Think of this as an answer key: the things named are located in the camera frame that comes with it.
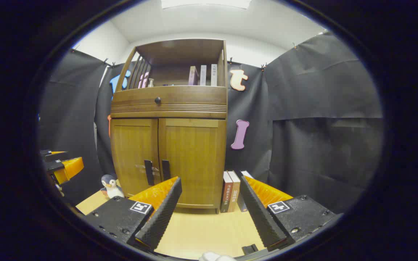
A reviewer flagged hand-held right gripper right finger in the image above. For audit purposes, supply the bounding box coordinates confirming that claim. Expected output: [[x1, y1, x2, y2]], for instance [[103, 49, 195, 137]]
[[239, 175, 344, 252]]

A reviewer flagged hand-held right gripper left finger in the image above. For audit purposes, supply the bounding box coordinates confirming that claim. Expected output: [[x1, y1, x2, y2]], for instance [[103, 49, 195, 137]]
[[84, 177, 183, 251]]

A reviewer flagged black door handle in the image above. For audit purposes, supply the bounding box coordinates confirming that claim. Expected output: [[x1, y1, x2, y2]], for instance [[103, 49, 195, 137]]
[[161, 159, 171, 181], [144, 159, 155, 186]]

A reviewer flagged wooden double-door shoe cabinet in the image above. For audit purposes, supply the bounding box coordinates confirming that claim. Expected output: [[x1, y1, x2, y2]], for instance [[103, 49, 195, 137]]
[[109, 38, 228, 214]]

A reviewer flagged wooden cabinet drawer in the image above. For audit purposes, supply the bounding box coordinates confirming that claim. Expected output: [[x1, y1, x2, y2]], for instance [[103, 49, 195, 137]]
[[112, 86, 228, 113]]

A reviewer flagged blue and white book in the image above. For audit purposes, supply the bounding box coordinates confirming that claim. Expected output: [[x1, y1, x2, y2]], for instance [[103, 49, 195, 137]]
[[237, 170, 255, 212]]

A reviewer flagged tan book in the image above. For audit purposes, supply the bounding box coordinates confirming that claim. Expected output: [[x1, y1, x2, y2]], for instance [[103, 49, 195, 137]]
[[227, 171, 241, 212]]

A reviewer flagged dark red book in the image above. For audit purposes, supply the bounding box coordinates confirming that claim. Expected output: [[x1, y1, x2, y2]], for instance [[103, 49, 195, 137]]
[[220, 171, 234, 213]]

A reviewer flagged penguin plush toy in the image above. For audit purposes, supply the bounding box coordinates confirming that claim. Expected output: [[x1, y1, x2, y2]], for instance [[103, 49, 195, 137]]
[[100, 174, 125, 199]]

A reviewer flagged black backdrop cloth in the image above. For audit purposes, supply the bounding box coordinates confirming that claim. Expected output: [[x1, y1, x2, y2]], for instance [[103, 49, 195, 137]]
[[38, 31, 384, 214]]

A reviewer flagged ceiling light panel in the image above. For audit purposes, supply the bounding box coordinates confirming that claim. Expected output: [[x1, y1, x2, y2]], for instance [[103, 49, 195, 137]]
[[161, 0, 252, 9]]

